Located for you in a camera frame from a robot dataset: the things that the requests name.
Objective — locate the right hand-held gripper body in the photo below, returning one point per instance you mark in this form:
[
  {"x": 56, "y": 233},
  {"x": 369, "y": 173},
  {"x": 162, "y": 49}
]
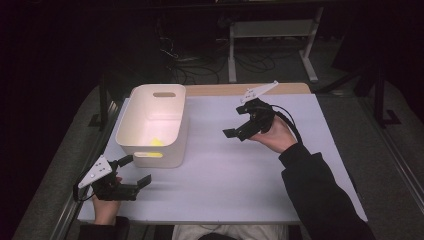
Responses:
[{"x": 260, "y": 116}]

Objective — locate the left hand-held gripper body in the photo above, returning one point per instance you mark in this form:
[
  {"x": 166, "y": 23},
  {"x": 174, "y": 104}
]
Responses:
[{"x": 113, "y": 190}]

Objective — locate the yellow shuttlecock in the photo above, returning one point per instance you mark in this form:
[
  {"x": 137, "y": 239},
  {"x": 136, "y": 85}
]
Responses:
[{"x": 156, "y": 142}]

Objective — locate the white plastic bin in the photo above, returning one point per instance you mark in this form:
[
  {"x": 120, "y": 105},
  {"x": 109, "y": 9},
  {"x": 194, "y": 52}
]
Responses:
[{"x": 153, "y": 123}]

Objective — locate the person's left hand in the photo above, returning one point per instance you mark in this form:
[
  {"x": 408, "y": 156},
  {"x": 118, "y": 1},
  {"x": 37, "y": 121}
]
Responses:
[{"x": 106, "y": 210}]

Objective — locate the person's right hand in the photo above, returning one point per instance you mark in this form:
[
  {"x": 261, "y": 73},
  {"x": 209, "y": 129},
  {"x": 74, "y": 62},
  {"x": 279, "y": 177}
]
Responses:
[{"x": 275, "y": 135}]

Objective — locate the wooden table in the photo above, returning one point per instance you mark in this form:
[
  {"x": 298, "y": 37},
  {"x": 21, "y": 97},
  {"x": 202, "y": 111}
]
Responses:
[{"x": 216, "y": 89}]

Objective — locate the white table board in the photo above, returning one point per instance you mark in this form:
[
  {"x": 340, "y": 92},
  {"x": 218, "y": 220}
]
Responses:
[{"x": 213, "y": 180}]

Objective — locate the black metal stand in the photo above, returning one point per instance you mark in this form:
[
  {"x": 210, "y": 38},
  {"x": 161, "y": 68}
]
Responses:
[
  {"x": 103, "y": 103},
  {"x": 380, "y": 100}
]

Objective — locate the person's legs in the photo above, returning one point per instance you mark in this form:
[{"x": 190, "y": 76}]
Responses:
[{"x": 230, "y": 232}]

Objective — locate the metal rail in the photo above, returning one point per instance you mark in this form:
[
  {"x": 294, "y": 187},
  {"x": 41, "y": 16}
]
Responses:
[
  {"x": 71, "y": 203},
  {"x": 400, "y": 166}
]

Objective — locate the white metal desk frame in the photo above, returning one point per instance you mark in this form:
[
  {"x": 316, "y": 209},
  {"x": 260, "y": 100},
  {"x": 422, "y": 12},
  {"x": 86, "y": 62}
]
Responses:
[{"x": 273, "y": 28}]

